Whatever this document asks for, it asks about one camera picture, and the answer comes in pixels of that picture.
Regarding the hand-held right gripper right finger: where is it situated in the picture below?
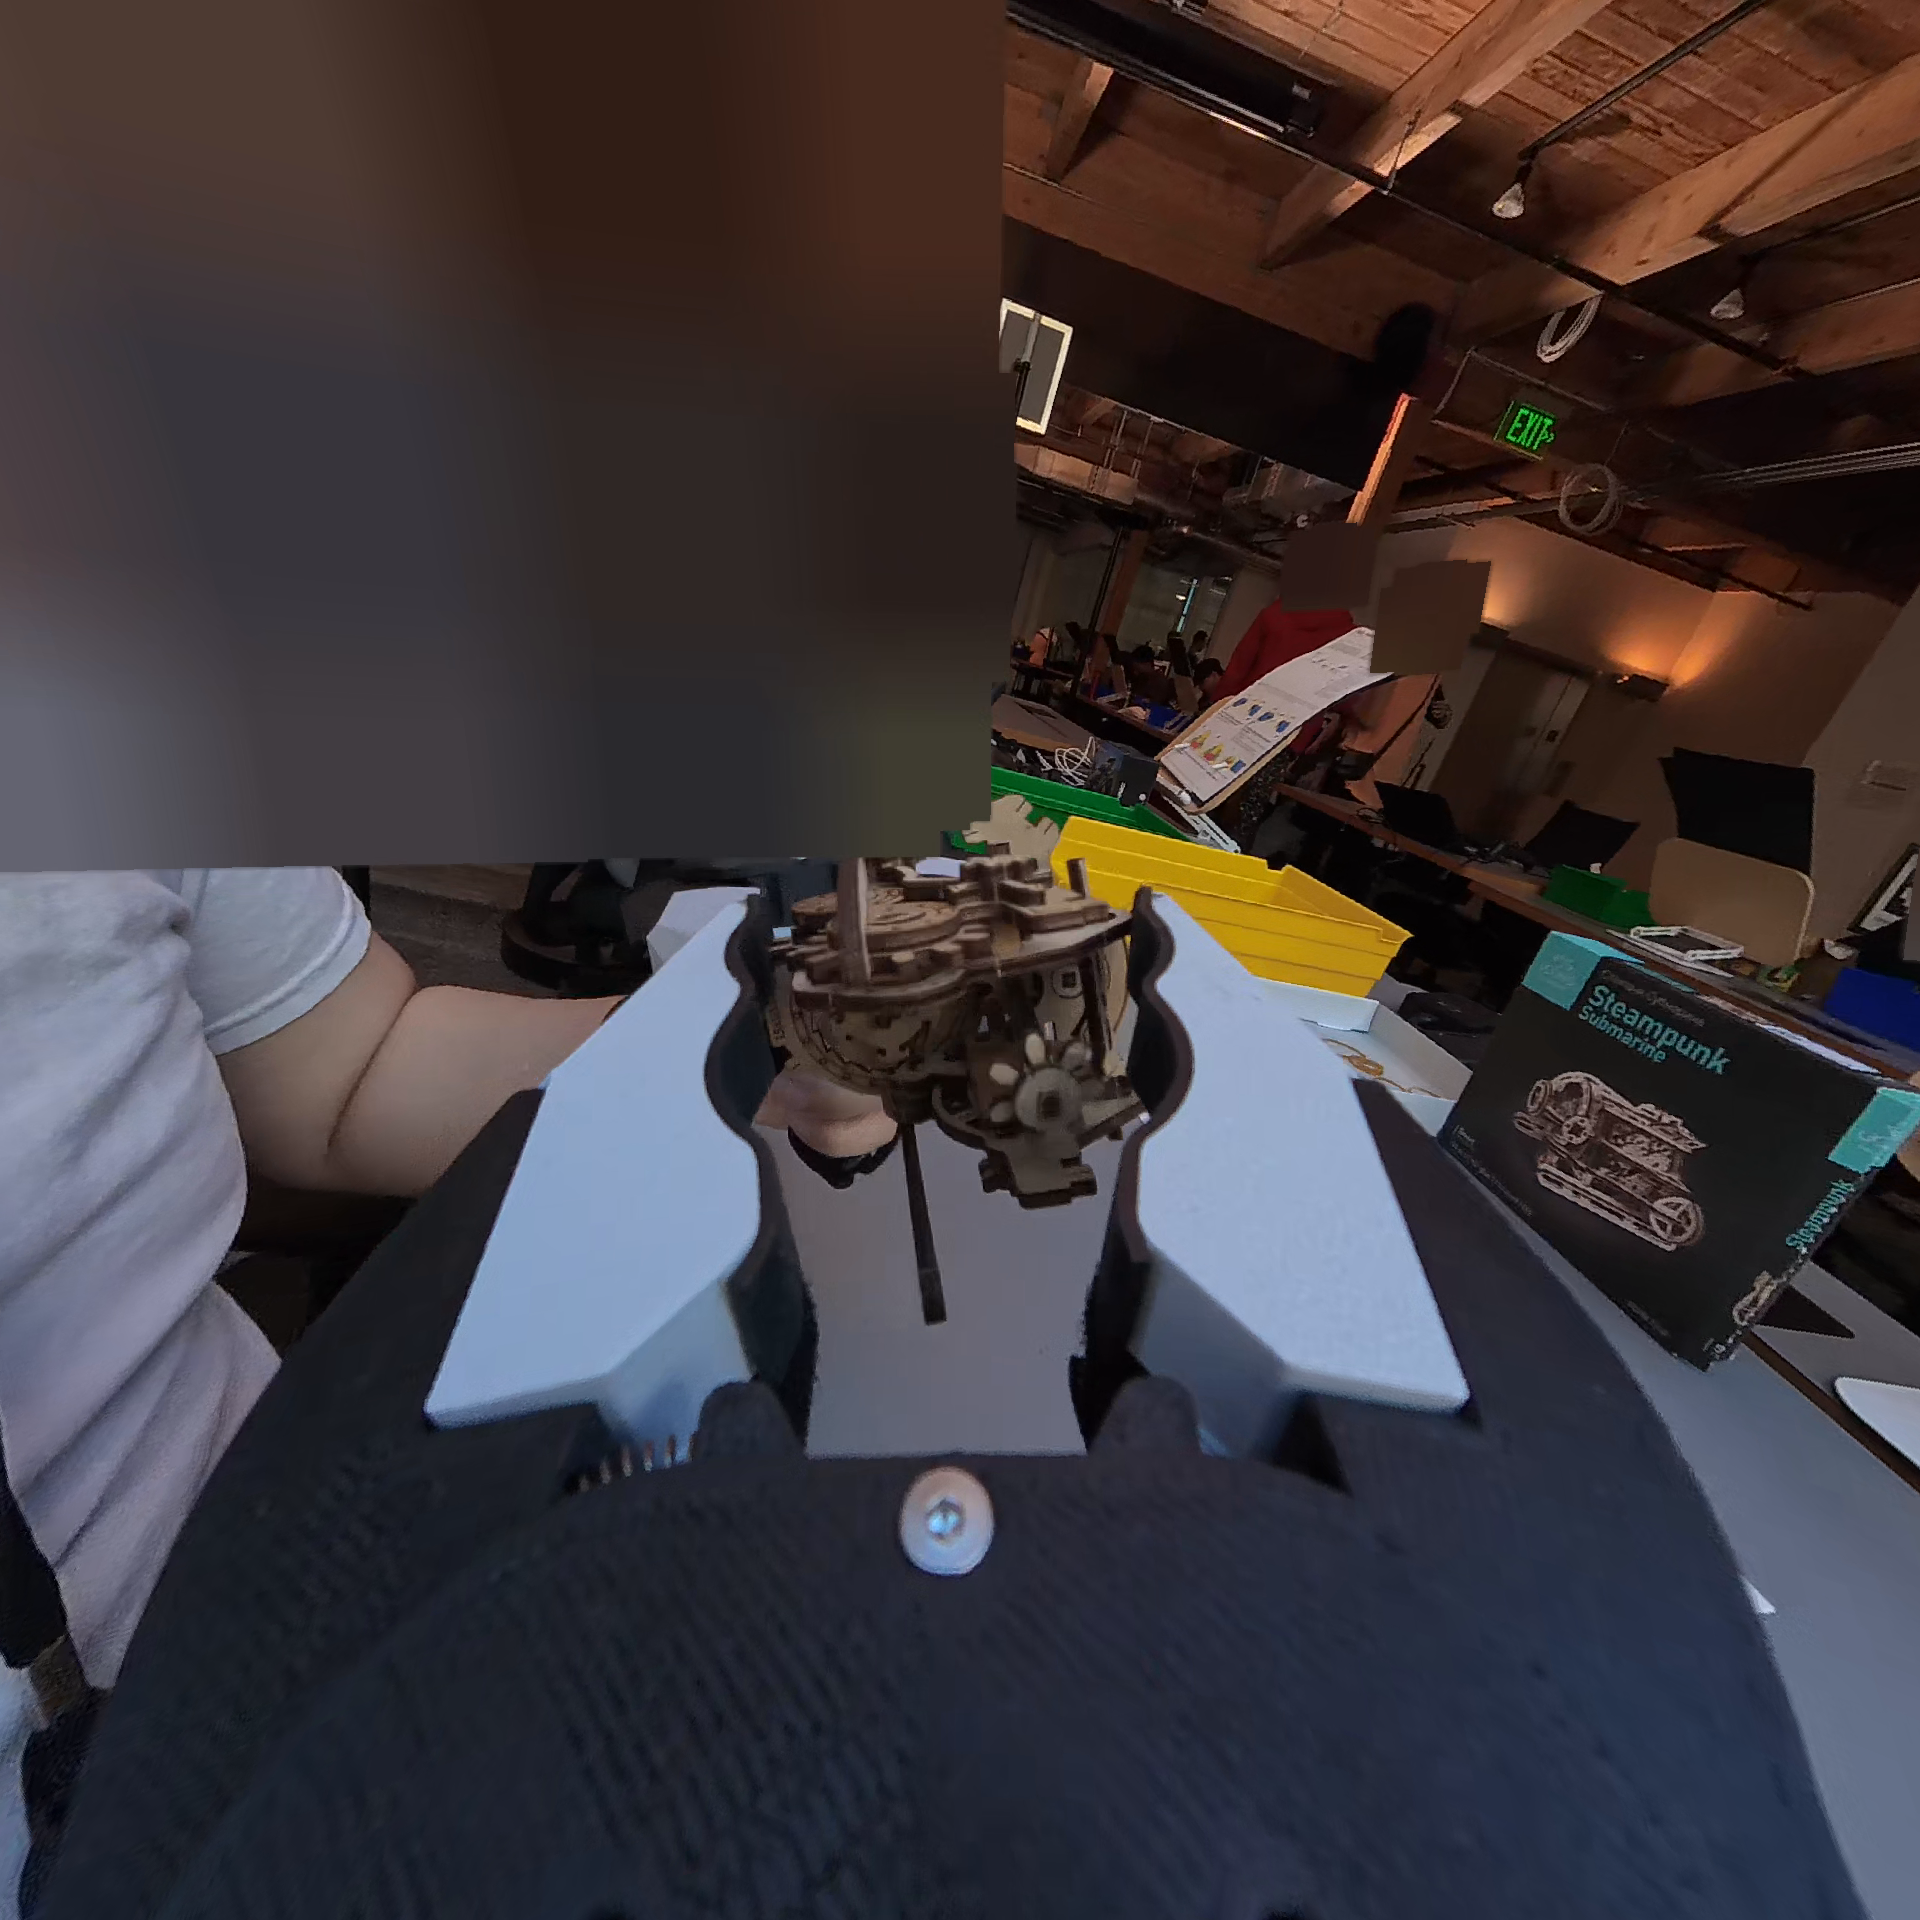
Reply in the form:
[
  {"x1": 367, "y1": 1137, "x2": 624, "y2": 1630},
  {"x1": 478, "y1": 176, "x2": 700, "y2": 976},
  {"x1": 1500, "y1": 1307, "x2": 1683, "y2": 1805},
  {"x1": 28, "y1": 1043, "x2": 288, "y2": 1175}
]
[{"x1": 1069, "y1": 890, "x2": 1471, "y2": 1462}]

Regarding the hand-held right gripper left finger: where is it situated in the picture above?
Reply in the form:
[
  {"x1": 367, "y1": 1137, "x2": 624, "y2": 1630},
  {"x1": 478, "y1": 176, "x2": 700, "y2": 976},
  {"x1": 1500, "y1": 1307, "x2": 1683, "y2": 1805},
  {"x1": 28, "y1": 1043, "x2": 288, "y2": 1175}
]
[{"x1": 422, "y1": 891, "x2": 822, "y2": 1449}]

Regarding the wooden gear model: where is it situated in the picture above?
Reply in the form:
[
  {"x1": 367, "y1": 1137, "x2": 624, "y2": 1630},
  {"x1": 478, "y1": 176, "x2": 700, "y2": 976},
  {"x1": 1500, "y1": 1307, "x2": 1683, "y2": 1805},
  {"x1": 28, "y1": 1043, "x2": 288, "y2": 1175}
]
[{"x1": 757, "y1": 856, "x2": 1151, "y2": 1213}]

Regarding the person's left forearm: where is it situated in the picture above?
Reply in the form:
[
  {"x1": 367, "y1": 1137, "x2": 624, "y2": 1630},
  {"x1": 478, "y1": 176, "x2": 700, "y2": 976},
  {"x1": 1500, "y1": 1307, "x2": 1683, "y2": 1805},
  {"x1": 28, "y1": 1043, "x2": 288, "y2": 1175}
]
[{"x1": 222, "y1": 933, "x2": 628, "y2": 1205}]

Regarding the black model kit box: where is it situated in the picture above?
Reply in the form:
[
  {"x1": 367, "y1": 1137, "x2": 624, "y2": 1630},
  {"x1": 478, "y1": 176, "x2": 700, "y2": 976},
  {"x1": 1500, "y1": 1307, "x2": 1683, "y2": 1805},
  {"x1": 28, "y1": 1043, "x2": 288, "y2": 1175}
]
[{"x1": 1435, "y1": 931, "x2": 1920, "y2": 1373}]

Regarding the person's left hand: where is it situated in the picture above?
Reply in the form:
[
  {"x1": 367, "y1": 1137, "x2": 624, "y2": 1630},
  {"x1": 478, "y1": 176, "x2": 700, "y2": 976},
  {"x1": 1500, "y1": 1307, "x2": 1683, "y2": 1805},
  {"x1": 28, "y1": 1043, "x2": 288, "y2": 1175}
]
[{"x1": 754, "y1": 1069, "x2": 904, "y2": 1165}]

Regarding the white cardboard tray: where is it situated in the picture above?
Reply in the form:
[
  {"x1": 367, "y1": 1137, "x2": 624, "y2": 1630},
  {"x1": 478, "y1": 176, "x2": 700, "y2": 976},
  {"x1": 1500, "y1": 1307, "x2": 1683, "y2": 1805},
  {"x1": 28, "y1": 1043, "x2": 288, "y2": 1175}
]
[{"x1": 1296, "y1": 994, "x2": 1474, "y2": 1107}]

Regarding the yellow plastic bin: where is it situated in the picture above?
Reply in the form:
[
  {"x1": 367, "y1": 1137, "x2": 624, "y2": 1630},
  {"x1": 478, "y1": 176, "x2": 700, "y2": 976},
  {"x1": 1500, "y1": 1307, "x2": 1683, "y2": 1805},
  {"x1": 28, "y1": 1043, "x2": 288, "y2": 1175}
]
[{"x1": 1048, "y1": 817, "x2": 1414, "y2": 1001}]

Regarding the laser-cut plywood sheet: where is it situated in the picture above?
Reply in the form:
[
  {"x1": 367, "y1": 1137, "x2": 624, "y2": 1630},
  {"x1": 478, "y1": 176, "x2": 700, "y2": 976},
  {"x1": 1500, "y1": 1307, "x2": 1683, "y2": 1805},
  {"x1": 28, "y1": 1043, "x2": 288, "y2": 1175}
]
[{"x1": 959, "y1": 792, "x2": 1069, "y2": 859}]

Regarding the printed instruction sheet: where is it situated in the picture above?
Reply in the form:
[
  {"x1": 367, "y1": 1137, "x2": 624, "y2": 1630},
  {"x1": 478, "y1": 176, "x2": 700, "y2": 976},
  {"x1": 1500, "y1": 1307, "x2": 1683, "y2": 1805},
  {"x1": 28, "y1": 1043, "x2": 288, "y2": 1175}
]
[{"x1": 1160, "y1": 626, "x2": 1396, "y2": 811}]

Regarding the person in white shirt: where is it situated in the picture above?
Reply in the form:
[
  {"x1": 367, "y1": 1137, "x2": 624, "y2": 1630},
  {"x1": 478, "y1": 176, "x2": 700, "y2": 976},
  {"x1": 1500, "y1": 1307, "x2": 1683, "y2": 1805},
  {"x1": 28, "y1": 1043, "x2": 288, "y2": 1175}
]
[{"x1": 0, "y1": 866, "x2": 378, "y2": 1705}]

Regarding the plywood board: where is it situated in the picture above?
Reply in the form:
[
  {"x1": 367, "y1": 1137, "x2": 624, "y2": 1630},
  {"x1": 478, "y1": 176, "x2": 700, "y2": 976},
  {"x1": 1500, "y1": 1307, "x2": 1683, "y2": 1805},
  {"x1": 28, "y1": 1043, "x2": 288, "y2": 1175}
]
[{"x1": 1647, "y1": 835, "x2": 1820, "y2": 973}]

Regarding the white flat base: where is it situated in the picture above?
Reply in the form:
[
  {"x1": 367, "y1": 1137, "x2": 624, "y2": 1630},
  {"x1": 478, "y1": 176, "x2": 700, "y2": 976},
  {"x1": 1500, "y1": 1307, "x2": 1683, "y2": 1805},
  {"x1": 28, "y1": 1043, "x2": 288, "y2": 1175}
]
[{"x1": 1834, "y1": 1377, "x2": 1920, "y2": 1479}]

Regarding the square light panel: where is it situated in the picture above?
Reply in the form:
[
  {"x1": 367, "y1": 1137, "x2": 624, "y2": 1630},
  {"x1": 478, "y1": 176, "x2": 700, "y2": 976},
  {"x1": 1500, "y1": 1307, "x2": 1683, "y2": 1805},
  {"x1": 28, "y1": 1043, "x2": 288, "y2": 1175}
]
[{"x1": 998, "y1": 297, "x2": 1077, "y2": 439}]

